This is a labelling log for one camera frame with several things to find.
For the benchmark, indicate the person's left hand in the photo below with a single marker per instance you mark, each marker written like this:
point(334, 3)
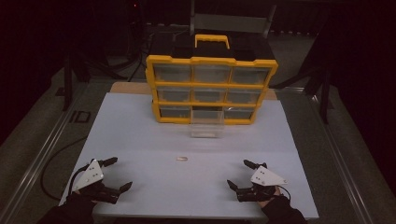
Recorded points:
point(81, 196)

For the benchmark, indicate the yellow black drawer cabinet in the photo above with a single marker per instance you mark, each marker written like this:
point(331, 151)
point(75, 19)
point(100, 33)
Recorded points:
point(211, 84)

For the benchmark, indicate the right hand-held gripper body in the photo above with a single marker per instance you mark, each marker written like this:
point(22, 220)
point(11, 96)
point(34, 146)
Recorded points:
point(264, 179)

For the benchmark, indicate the metal frame rail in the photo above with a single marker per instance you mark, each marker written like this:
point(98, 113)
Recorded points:
point(336, 149)
point(40, 155)

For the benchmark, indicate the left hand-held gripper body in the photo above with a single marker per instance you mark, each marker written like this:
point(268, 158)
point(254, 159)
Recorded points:
point(91, 174)

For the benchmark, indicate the black square floor plate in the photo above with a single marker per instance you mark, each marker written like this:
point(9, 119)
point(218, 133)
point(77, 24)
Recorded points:
point(80, 116)

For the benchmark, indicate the black stand leg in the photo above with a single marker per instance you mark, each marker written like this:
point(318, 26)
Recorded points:
point(324, 96)

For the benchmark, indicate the person's right hand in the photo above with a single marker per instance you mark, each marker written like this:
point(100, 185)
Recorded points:
point(270, 199)

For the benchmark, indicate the clear plastic drawer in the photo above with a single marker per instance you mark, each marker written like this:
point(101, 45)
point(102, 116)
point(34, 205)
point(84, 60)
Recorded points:
point(208, 124)

